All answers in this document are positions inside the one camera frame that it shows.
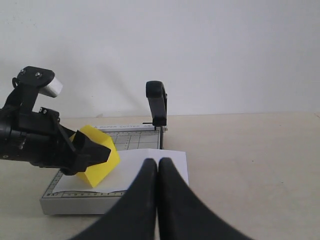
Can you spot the black cutter blade lever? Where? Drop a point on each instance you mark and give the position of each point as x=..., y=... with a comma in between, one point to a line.
x=157, y=100

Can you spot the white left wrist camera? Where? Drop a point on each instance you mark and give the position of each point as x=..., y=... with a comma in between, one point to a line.
x=52, y=89

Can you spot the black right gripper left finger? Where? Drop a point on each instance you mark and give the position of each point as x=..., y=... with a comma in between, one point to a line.
x=133, y=217

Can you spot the white paper sheet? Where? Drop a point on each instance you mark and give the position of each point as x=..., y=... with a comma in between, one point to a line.
x=125, y=172

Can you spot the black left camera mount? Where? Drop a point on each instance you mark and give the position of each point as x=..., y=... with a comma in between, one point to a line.
x=26, y=87

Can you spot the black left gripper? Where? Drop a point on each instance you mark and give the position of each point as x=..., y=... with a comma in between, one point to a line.
x=39, y=139

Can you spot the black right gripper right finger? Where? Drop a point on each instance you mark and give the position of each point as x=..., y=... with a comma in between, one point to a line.
x=182, y=215

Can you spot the grey paper cutter base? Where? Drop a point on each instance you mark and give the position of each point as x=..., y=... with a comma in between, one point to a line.
x=69, y=195

